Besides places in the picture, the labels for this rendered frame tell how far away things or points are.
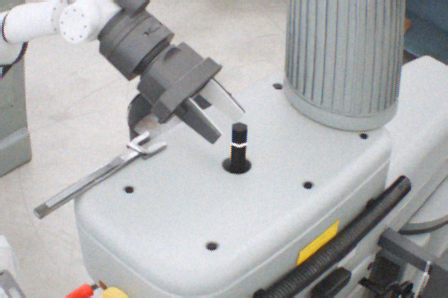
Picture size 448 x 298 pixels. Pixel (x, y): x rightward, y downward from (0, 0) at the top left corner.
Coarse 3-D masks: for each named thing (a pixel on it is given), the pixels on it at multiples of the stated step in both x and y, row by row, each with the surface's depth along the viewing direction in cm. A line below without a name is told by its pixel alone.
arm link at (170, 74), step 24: (144, 24) 105; (120, 48) 104; (144, 48) 104; (168, 48) 106; (192, 48) 109; (120, 72) 107; (144, 72) 106; (168, 72) 104; (192, 72) 106; (216, 72) 109; (144, 96) 106; (168, 96) 103; (192, 96) 109; (168, 120) 107
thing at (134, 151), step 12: (132, 144) 112; (156, 144) 112; (120, 156) 110; (132, 156) 110; (144, 156) 110; (108, 168) 107; (120, 168) 108; (84, 180) 105; (96, 180) 105; (60, 192) 103; (72, 192) 103; (48, 204) 100; (60, 204) 101
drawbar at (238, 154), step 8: (232, 128) 107; (240, 128) 107; (232, 136) 107; (240, 136) 107; (240, 144) 107; (232, 152) 108; (240, 152) 108; (232, 160) 109; (240, 160) 109; (232, 168) 110; (240, 168) 110
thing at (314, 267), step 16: (400, 176) 124; (384, 192) 120; (400, 192) 120; (368, 208) 117; (384, 208) 117; (352, 224) 114; (368, 224) 114; (336, 240) 111; (352, 240) 112; (320, 256) 108; (336, 256) 109; (304, 272) 106; (320, 272) 107; (272, 288) 103; (288, 288) 103; (304, 288) 106
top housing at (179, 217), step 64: (256, 128) 117; (320, 128) 118; (384, 128) 119; (128, 192) 105; (192, 192) 106; (256, 192) 106; (320, 192) 107; (128, 256) 97; (192, 256) 96; (256, 256) 98
